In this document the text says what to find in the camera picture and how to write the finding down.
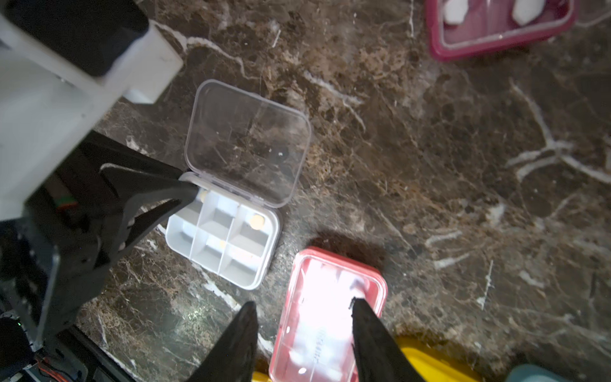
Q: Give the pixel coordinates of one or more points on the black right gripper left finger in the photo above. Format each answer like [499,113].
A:
[233,358]

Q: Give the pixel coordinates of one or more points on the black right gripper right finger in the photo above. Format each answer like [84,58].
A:
[377,355]

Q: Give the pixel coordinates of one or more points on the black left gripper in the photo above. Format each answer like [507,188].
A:
[89,213]

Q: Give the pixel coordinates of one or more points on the white pillbox with amber lid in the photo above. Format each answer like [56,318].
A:
[430,364]

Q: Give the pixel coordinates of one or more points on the red pillbox clear lid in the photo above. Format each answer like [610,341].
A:
[315,334]

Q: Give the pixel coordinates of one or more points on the teal rectangular pillbox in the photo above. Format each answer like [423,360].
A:
[532,373]

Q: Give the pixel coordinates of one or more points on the white pillbox clear lid front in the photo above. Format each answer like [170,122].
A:
[245,154]

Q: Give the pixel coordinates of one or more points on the purple pillbox left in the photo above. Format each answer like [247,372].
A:
[460,29]

